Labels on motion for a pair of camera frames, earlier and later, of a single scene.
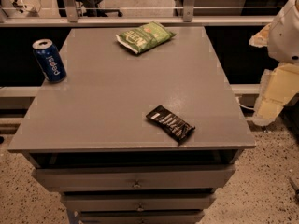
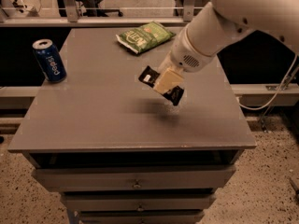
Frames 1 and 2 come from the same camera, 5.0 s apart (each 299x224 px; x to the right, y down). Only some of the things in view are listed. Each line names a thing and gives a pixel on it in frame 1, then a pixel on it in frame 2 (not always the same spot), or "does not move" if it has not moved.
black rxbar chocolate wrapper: x=179 y=128 -> x=149 y=77
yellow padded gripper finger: x=262 y=38 -> x=166 y=63
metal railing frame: x=189 y=18 does not move
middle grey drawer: x=137 y=202 does not move
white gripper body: x=286 y=37 -> x=184 y=52
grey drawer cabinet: x=88 y=138 does not move
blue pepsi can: x=49 y=60 does not move
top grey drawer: x=133 y=177 does not move
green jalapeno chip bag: x=145 y=36 does not move
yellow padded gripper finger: x=278 y=86 -> x=168 y=80
